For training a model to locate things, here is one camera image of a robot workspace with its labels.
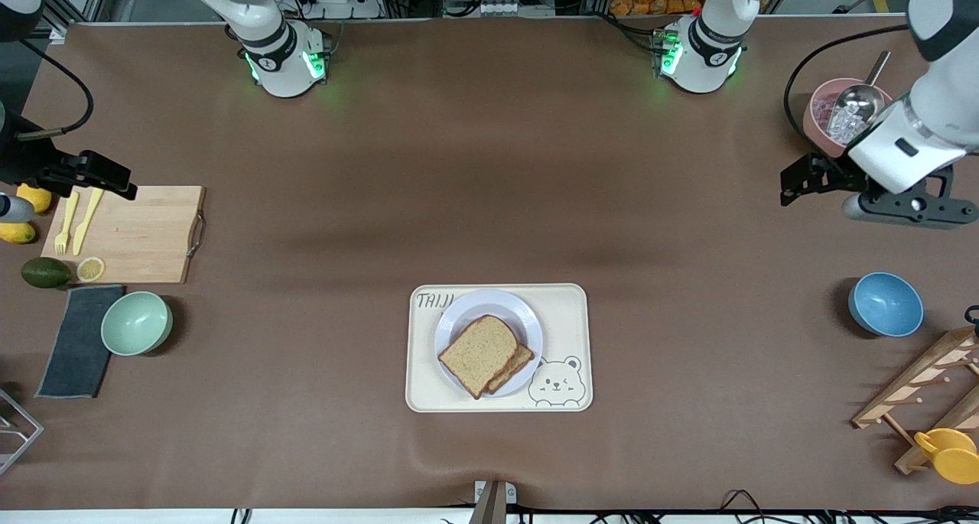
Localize yellow cup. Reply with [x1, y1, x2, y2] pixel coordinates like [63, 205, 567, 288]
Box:
[914, 428, 979, 485]

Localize dark grey cloth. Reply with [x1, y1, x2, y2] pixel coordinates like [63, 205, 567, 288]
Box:
[35, 285, 127, 399]

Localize large brown bread slice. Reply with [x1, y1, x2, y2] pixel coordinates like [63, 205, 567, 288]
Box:
[437, 314, 519, 400]

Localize mint green bowl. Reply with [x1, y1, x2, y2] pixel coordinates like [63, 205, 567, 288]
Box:
[101, 291, 174, 356]

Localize metal scoop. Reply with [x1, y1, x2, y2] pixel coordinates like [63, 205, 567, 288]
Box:
[830, 50, 893, 124]

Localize toast slice with dark crust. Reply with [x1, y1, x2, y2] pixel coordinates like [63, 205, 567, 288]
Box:
[486, 343, 535, 395]

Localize yellow plastic fork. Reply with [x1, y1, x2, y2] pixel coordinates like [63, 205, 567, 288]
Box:
[54, 191, 80, 256]

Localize yellow plastic knife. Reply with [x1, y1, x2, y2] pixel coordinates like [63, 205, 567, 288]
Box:
[73, 187, 105, 255]

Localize cream tray with bear print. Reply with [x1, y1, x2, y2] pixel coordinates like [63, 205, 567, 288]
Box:
[405, 282, 594, 414]

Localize aluminium frame profile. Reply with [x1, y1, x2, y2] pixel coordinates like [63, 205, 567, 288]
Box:
[34, 0, 115, 44]

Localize wooden rack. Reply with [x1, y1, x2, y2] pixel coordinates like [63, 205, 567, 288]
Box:
[851, 325, 979, 477]

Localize metal wire basket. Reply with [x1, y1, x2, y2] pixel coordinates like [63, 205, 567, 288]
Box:
[0, 386, 45, 477]

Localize pink bowl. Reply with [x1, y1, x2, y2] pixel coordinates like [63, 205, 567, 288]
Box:
[802, 77, 894, 158]

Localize clear ice cubes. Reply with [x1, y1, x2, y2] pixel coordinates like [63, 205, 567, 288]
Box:
[826, 107, 870, 147]

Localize lavender round plate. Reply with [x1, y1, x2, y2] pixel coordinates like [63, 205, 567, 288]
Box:
[434, 289, 545, 398]

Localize wooden cutting board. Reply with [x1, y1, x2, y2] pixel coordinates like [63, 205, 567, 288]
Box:
[41, 185, 207, 285]

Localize round yellow lemon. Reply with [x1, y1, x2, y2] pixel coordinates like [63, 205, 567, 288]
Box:
[17, 184, 54, 215]

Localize blue bowl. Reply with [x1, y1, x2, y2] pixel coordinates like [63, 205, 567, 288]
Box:
[847, 272, 925, 338]

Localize long white power strip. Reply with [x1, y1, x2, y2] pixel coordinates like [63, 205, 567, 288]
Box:
[478, 0, 557, 18]

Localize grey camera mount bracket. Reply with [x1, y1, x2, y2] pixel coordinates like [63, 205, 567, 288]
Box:
[468, 480, 518, 524]

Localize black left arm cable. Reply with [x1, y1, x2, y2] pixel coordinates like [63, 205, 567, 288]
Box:
[783, 23, 912, 158]

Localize green avocado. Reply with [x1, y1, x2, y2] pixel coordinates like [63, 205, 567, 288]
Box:
[21, 257, 72, 289]

